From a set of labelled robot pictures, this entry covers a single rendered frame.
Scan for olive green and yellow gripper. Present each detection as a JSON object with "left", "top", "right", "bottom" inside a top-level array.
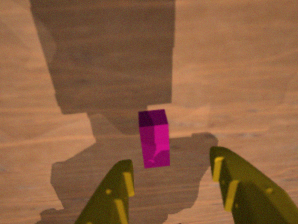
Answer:
[{"left": 74, "top": 146, "right": 298, "bottom": 224}]

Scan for magenta rectangular block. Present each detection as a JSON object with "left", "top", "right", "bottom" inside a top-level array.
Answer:
[{"left": 138, "top": 109, "right": 170, "bottom": 168}]

